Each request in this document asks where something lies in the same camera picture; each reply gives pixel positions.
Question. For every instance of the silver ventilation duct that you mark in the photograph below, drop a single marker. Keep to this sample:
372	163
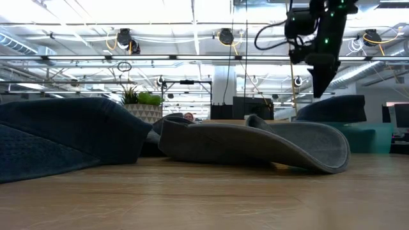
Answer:
351	75

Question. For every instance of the person's head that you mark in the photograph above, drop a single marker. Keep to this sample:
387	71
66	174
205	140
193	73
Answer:
189	117

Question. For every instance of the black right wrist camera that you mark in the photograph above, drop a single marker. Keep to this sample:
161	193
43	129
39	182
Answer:
298	22

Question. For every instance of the long ceiling light strip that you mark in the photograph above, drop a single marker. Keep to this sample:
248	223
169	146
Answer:
204	57

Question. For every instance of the black background workstation frame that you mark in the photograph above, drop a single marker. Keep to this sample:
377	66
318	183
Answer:
187	82

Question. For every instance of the green translucent plastic bin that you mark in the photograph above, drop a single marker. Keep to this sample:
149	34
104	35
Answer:
385	137

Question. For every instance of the black monitor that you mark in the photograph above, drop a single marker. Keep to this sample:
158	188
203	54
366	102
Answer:
402	113
252	108
221	111
386	113

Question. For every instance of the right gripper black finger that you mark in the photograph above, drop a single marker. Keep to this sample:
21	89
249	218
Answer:
322	80

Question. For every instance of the potted succulent in patterned pot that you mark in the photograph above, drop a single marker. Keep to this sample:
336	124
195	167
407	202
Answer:
143	110

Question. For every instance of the small black ceiling reel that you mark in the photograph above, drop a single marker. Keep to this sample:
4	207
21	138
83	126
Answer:
297	81
160	81

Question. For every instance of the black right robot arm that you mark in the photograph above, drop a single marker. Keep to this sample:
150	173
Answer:
335	4

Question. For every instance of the gray baseball cap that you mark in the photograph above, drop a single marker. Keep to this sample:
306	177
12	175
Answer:
255	143
153	137

